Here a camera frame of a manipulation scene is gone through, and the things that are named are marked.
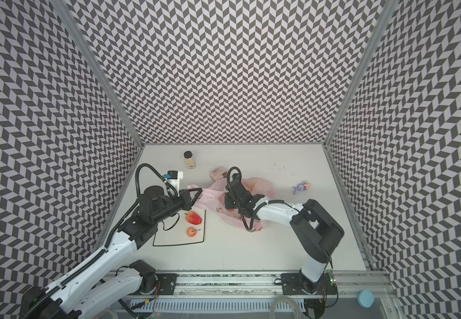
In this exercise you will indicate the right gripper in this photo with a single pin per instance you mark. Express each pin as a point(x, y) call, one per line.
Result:
point(231, 198)

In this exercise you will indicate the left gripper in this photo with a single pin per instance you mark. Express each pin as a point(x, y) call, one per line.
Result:
point(186, 198)

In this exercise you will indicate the red strawberry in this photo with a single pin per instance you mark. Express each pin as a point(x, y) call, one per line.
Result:
point(193, 218)

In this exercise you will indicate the small red apple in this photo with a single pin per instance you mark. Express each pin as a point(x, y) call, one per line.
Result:
point(192, 232)

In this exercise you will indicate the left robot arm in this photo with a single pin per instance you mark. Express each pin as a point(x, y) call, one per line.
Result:
point(79, 293)

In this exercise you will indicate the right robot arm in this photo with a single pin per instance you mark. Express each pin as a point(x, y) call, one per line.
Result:
point(317, 231)

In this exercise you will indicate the white mat black border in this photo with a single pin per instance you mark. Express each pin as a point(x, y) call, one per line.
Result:
point(173, 231)

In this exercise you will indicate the jar with black lid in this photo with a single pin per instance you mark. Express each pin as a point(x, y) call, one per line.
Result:
point(189, 160)

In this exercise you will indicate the purple toy figure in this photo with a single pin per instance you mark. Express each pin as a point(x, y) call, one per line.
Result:
point(303, 186)

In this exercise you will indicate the teal round cap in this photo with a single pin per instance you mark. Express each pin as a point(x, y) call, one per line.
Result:
point(366, 299)

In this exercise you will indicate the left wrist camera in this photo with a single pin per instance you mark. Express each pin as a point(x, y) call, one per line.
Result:
point(174, 178)

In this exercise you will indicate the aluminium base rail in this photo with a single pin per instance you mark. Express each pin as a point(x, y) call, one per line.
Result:
point(262, 284)

